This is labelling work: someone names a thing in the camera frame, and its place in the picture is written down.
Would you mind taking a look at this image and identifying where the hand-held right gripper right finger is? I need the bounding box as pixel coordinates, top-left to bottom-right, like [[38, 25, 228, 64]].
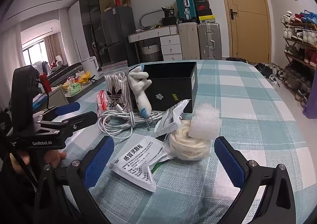
[[213, 136, 296, 224]]

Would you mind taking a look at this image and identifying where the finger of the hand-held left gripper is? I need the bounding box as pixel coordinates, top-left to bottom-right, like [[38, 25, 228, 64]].
[[37, 111, 98, 139], [33, 102, 81, 121]]

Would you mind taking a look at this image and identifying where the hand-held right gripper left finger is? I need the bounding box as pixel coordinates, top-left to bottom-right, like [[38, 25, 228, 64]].
[[33, 136, 116, 224]]

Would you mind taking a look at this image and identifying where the small red white packet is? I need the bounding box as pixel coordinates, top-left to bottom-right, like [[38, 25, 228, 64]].
[[96, 91, 109, 117]]

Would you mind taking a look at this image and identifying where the white charging cable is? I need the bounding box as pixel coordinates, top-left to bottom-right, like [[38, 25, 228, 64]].
[[97, 104, 165, 140]]

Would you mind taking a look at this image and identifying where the bag of cream shoelaces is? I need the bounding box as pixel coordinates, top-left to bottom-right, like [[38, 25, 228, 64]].
[[168, 119, 212, 161]]

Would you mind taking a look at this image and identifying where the white foam wrap piece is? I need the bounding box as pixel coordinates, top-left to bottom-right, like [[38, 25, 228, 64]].
[[189, 104, 222, 139]]

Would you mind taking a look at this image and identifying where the zip bag of white shoelaces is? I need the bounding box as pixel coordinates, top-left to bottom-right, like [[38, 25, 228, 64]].
[[102, 65, 133, 116]]

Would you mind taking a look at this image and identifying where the white plush toy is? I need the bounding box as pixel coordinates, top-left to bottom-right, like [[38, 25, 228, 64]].
[[127, 64, 153, 130]]

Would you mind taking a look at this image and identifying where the black cardboard box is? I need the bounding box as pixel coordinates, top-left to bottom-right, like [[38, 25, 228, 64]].
[[136, 62, 198, 114]]

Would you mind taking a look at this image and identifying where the person's left hand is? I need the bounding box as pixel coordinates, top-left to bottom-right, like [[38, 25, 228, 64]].
[[41, 151, 67, 169]]

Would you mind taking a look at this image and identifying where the green plastic container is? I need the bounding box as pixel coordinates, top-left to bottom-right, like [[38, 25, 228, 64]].
[[68, 83, 83, 96]]

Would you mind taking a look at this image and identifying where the red bottle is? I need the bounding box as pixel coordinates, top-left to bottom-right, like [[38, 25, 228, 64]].
[[40, 73, 51, 92]]

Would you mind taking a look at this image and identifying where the white medicine packet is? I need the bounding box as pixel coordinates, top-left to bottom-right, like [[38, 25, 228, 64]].
[[108, 133, 166, 192]]

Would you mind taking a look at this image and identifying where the yellow plastic bag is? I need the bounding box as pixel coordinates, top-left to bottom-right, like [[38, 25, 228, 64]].
[[74, 71, 91, 84]]

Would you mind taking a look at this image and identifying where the white electric kettle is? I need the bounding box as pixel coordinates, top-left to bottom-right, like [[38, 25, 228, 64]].
[[81, 57, 103, 79]]

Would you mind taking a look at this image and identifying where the brown curtain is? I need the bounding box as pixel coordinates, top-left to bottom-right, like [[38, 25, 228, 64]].
[[45, 33, 65, 66]]

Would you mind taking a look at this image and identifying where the green checked tablecloth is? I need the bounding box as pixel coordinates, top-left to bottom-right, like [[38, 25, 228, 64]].
[[32, 60, 310, 224]]

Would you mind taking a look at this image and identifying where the grey white plastic packet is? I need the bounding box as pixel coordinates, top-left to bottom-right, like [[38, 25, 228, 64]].
[[151, 99, 193, 138]]

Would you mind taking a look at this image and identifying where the dark glass wardrobe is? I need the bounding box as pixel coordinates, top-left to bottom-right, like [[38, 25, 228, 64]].
[[79, 0, 138, 66]]

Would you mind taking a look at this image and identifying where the woven storage basket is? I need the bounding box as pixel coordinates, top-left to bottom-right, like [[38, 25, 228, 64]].
[[139, 44, 161, 62]]

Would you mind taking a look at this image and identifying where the pile of shoes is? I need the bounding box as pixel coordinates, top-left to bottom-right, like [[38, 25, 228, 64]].
[[254, 62, 286, 87]]

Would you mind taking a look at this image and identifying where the purple cloth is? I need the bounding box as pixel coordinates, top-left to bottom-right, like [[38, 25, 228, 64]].
[[303, 65, 317, 119]]

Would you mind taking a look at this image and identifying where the white desk with drawers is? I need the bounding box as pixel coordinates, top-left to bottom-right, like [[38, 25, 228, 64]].
[[127, 26, 183, 61]]

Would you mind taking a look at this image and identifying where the silver suitcase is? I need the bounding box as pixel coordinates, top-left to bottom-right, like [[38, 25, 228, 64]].
[[198, 22, 222, 60]]

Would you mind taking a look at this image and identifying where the beige suitcase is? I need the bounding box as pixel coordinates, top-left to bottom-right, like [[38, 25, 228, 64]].
[[178, 22, 201, 60]]

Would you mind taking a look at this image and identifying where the wooden shoe rack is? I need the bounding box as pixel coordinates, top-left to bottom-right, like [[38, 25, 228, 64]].
[[281, 10, 317, 106]]

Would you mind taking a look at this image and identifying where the yellow wooden door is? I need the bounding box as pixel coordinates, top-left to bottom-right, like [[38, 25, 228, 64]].
[[215, 0, 272, 64]]

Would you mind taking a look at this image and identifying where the black box with white print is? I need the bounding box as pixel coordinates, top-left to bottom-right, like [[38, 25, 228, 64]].
[[162, 7, 177, 26]]

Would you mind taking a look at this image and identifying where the teal suitcase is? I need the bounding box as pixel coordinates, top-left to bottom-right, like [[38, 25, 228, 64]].
[[174, 0, 198, 23]]

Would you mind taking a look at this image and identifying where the chrome tube frame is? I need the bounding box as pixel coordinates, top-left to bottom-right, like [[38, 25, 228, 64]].
[[139, 10, 164, 32]]

